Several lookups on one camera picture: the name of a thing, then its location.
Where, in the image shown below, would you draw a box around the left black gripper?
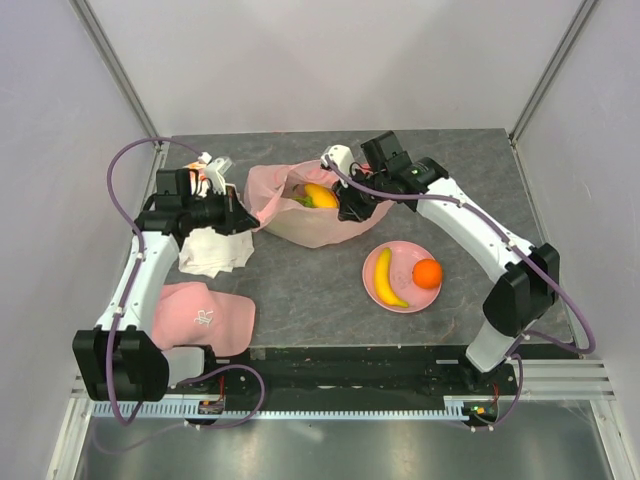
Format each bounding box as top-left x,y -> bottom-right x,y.
183,185 -> 259,236

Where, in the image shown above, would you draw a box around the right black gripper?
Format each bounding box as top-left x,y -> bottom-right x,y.
332,166 -> 389,223

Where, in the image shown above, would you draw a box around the pink plastic bag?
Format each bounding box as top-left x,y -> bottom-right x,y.
244,160 -> 392,248

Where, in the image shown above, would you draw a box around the yellow fake banana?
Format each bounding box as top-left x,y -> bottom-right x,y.
374,248 -> 409,308

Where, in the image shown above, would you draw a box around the fake orange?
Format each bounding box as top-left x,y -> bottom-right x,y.
412,258 -> 443,290

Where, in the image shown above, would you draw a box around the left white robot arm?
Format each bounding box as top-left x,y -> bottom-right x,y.
72,158 -> 259,402

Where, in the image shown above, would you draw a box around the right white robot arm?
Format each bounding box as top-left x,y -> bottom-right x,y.
321,131 -> 560,394

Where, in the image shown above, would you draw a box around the yellow fake mango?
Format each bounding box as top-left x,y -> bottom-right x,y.
304,183 -> 339,209

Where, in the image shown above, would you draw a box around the green fake grapes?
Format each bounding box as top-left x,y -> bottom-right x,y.
293,196 -> 315,208

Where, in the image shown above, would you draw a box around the white cloth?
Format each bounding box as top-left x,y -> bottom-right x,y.
178,228 -> 254,279

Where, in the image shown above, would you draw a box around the pink plate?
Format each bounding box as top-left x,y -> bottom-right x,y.
362,240 -> 443,314

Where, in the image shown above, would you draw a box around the floral orange cloth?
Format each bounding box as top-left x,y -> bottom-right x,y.
185,161 -> 206,174

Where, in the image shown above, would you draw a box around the pink baseball cap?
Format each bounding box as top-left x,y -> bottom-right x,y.
151,282 -> 256,357

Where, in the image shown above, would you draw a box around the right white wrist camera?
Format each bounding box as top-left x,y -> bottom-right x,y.
320,145 -> 354,176

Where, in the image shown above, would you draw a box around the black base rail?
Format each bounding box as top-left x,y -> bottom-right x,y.
162,344 -> 521,401

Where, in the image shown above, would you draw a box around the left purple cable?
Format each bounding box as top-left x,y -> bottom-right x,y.
92,137 -> 266,454

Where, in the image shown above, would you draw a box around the grey cable duct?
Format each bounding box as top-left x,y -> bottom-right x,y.
92,395 -> 474,422

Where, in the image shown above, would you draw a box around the left aluminium frame post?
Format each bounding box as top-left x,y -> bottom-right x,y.
69,0 -> 159,137

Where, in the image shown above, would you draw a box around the aluminium frame post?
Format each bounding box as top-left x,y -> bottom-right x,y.
508,0 -> 600,148
69,0 -> 159,137

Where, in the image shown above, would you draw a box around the right aluminium frame post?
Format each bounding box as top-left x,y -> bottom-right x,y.
508,0 -> 600,148

